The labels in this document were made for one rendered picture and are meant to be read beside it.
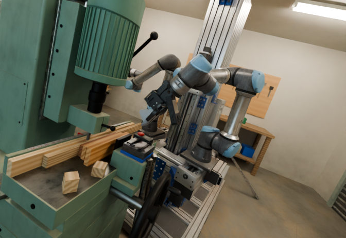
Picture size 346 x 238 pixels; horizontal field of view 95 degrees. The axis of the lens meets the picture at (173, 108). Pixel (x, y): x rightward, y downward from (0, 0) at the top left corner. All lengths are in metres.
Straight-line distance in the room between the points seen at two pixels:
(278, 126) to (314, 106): 0.75
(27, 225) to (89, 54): 0.52
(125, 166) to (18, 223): 0.32
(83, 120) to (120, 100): 3.89
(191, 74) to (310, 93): 3.75
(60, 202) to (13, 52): 0.55
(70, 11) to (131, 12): 0.21
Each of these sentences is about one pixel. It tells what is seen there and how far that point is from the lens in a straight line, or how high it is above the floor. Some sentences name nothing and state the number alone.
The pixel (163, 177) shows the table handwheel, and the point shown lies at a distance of 0.59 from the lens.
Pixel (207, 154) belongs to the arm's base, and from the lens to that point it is 1.13.
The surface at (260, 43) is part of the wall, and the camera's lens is 4.01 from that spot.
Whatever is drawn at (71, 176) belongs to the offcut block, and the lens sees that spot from 0.56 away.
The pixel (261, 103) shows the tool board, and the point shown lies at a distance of 3.89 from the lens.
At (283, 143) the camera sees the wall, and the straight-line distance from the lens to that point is 4.19.
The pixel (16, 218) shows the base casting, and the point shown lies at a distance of 0.71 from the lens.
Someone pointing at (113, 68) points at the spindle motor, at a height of 1.25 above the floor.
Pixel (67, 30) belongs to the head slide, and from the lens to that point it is 0.69.
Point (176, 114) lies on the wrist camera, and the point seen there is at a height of 1.16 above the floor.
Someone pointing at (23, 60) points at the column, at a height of 1.19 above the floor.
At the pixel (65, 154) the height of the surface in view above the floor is 0.93.
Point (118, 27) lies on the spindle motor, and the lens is 0.58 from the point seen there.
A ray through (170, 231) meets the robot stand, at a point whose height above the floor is 0.21.
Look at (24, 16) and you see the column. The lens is 0.79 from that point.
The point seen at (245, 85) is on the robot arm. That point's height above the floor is 1.36.
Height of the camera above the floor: 1.28
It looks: 10 degrees down
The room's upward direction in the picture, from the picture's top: 18 degrees clockwise
